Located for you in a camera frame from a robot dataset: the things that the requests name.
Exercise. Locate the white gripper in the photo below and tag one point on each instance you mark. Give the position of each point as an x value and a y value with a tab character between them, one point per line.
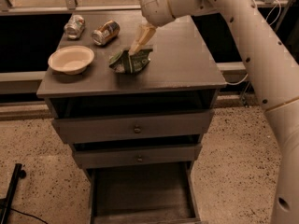
154	6

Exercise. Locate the metal railing frame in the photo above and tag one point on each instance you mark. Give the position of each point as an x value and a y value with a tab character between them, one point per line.
19	16

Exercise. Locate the grey wooden drawer cabinet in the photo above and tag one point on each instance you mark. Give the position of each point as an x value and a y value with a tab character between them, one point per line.
181	77

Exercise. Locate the grey top drawer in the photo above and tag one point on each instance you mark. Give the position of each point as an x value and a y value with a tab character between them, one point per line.
112	128

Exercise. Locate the black stand base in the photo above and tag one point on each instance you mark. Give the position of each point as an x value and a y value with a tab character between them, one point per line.
5	203

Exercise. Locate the gold soda can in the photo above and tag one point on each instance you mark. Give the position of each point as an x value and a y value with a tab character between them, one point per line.
105	33

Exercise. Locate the silver soda can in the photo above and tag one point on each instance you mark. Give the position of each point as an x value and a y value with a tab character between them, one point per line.
75	26

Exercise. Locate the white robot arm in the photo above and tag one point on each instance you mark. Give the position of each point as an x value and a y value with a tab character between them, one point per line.
273	73

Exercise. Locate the green jalapeno chip bag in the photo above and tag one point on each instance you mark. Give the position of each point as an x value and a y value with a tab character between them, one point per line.
124	63

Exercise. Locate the grey open bottom drawer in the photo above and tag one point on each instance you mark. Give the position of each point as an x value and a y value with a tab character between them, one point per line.
143	194

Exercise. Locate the white paper bowl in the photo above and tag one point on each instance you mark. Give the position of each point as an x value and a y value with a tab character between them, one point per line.
71	60

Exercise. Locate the grey middle drawer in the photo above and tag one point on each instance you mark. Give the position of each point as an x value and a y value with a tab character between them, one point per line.
116	157

